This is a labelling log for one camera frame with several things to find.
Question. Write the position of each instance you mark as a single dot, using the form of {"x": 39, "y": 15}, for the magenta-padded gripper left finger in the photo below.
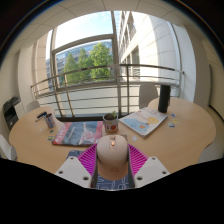
{"x": 71, "y": 171}

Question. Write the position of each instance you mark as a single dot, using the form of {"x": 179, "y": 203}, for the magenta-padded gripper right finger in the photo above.
{"x": 151, "y": 171}

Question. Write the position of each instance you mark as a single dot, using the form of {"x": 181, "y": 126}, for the beige computer mouse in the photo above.
{"x": 112, "y": 156}

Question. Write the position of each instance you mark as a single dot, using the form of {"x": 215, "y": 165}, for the dark blue patterned mouse pad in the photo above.
{"x": 113, "y": 185}

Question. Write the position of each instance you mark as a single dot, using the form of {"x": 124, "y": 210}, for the red and blue magazine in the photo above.
{"x": 78, "y": 133}

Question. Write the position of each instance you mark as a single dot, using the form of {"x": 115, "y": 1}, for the light blue illustrated magazine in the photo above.
{"x": 143, "y": 120}

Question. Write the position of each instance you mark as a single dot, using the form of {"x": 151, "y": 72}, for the tin can with plant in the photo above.
{"x": 111, "y": 124}

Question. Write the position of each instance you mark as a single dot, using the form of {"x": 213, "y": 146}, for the black marker pen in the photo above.
{"x": 41, "y": 115}

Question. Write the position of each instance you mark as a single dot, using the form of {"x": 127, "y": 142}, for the white chair with wooden legs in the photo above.
{"x": 6, "y": 148}

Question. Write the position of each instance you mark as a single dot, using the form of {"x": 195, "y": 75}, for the tall black cylinder bottle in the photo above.
{"x": 164, "y": 98}

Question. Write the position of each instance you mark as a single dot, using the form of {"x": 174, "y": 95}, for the metal balcony railing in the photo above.
{"x": 100, "y": 67}

